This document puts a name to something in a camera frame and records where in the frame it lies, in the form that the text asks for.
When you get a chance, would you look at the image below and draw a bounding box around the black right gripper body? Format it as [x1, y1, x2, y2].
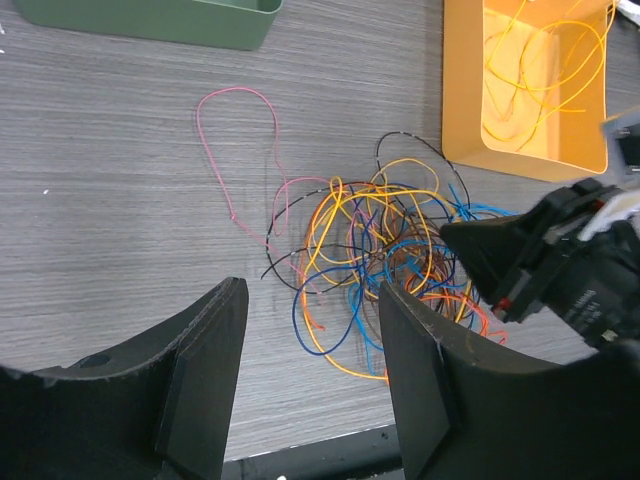
[492, 179, 639, 349]

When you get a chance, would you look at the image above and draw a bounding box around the yellow plastic bin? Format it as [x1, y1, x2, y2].
[442, 0, 617, 182]

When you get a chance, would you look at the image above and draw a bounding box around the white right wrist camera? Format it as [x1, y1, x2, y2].
[578, 106, 639, 242]

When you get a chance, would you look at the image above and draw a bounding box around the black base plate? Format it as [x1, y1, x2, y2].
[221, 424, 404, 480]

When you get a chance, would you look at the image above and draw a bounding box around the yellow wire in bin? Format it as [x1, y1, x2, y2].
[482, 0, 551, 151]

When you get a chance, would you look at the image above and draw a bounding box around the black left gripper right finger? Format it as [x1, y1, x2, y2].
[379, 284, 639, 479]

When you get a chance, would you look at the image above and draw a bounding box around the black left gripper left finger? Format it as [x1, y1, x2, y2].
[1, 277, 249, 479]

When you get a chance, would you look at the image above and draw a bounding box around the green plastic bin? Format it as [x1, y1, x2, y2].
[14, 0, 283, 51]

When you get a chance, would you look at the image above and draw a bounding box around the pink wire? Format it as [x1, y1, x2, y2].
[195, 87, 331, 296]

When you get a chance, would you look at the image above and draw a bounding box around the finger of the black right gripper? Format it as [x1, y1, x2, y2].
[440, 212, 550, 305]

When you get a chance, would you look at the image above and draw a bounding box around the tangled coloured wire pile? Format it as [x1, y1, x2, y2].
[259, 130, 516, 384]

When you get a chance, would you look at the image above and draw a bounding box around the yellow wire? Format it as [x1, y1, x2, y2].
[519, 0, 617, 114]
[482, 0, 551, 151]

